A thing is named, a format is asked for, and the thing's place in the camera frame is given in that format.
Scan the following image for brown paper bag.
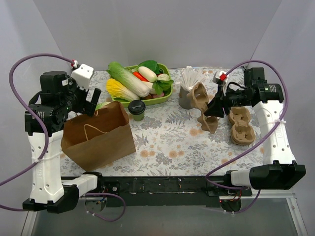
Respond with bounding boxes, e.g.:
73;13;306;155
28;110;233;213
61;101;136;172

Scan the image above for brown cardboard cup carrier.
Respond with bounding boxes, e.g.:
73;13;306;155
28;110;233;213
228;107;255;146

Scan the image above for black coffee cup lid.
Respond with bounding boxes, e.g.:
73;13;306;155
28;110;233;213
128;100;146;115

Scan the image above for green paper coffee cup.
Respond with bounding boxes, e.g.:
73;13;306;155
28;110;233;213
132;112;145;121

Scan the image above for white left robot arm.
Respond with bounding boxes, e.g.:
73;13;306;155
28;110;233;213
22;66;105;213

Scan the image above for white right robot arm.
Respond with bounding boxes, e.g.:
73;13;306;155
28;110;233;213
204;67;306;196

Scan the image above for small green cabbage toy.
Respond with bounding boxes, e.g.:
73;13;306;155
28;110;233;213
95;102;110;111

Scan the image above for yellow napa cabbage toy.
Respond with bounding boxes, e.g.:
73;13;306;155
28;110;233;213
106;78;140;102

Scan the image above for grey straw holder cup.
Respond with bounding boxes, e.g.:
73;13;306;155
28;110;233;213
178;86;193;110

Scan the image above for white wrapped straws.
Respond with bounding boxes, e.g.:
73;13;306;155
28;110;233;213
180;66;209;91

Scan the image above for green napa cabbage toy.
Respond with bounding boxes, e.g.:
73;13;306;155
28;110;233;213
106;61;150;97

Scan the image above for green plastic tray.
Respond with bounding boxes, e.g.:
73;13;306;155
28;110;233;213
111;63;173;108

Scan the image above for floral table mat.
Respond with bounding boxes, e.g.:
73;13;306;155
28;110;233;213
61;68;276;177

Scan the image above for bok choy toy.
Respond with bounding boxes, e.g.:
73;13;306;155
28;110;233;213
152;73;174;95

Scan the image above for white radish toy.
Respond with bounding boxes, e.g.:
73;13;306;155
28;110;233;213
138;66;157;83

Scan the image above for green leafy vegetable toy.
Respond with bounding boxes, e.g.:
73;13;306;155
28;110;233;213
138;60;159;74

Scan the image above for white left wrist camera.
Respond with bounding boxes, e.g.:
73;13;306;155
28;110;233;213
70;64;94;91

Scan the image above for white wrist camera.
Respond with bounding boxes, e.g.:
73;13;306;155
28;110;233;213
212;71;228;91
70;64;94;91

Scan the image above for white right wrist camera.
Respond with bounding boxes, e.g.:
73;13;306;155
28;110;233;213
212;71;228;91

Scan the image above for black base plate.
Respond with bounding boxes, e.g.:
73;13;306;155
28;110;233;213
76;175;254;208

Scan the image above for aluminium frame rail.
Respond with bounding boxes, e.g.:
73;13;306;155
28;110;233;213
22;190;307;236

